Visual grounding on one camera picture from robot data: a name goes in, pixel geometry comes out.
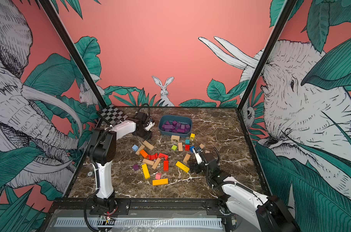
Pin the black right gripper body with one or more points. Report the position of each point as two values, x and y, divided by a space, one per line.
198 168

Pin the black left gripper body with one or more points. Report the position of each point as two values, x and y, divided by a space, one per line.
144 134

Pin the teal plastic storage bin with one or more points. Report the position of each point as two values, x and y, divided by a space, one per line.
182 125

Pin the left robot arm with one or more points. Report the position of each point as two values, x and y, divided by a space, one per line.
101 150

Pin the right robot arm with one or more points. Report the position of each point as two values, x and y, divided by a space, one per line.
268 214

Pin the natural wood block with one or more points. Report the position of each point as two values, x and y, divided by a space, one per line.
186 158

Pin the long natural wood brick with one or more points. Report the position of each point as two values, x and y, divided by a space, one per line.
148 145

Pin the purple long brick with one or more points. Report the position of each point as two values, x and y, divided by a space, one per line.
168 127

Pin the black white chessboard box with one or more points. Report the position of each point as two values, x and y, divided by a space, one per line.
111 114

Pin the natural wood upright plank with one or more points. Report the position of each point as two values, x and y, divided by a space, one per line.
139 149

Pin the yellow tilted long brick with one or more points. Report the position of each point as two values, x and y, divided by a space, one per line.
182 167

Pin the light blue cube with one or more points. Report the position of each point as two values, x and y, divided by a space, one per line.
135 148

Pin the orange rectangular brick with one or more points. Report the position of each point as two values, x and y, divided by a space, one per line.
144 154

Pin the natural wood arch brick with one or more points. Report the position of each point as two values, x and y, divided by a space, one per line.
175 138

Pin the natural wood plank brick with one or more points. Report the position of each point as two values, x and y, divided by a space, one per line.
180 146

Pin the lime green cube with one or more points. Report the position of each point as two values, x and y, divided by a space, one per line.
174 148

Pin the red curved brick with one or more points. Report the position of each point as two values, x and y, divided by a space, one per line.
153 157

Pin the red arch brick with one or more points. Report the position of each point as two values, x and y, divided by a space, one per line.
163 156

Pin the red rectangular brick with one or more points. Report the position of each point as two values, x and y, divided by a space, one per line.
166 166

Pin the natural wood front plank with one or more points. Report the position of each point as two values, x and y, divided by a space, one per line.
149 162

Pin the orange long flat brick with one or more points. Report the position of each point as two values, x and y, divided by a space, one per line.
158 182

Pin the purple front cube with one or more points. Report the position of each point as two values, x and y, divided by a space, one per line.
136 167

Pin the pink small brick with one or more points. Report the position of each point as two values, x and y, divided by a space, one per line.
158 176

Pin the black frame post left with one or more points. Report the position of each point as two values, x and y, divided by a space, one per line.
66 38

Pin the black frame post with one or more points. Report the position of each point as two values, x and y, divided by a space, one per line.
284 15
66 38

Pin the black frame post right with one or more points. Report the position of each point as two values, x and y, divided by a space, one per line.
284 15

